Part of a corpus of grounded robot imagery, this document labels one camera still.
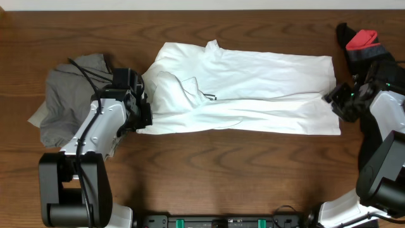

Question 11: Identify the black garment with red collar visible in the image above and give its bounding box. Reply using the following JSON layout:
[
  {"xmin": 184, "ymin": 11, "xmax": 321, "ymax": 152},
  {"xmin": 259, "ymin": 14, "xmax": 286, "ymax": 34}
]
[{"xmin": 336, "ymin": 23, "xmax": 404, "ymax": 170}]

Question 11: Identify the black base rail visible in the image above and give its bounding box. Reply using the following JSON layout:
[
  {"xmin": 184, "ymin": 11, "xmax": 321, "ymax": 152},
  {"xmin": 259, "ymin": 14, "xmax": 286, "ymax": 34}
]
[{"xmin": 134, "ymin": 205, "xmax": 316, "ymax": 228}]

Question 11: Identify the grey folded garment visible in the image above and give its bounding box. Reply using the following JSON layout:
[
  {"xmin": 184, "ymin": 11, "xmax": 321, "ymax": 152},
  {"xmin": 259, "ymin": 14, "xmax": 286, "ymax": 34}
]
[{"xmin": 28, "ymin": 54, "xmax": 126, "ymax": 158}]

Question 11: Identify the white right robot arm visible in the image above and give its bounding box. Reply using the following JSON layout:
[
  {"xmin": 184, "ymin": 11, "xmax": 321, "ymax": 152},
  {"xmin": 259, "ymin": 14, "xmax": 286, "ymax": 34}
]
[{"xmin": 307, "ymin": 82, "xmax": 404, "ymax": 227}]

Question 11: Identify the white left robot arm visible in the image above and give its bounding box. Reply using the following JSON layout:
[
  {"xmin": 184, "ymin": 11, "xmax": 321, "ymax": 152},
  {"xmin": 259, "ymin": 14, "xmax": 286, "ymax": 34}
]
[{"xmin": 39, "ymin": 89, "xmax": 152, "ymax": 227}]

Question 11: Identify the white printed t-shirt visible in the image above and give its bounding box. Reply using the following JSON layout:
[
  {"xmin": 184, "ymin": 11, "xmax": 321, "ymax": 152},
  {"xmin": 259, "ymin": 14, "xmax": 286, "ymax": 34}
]
[{"xmin": 143, "ymin": 41, "xmax": 340, "ymax": 136}]

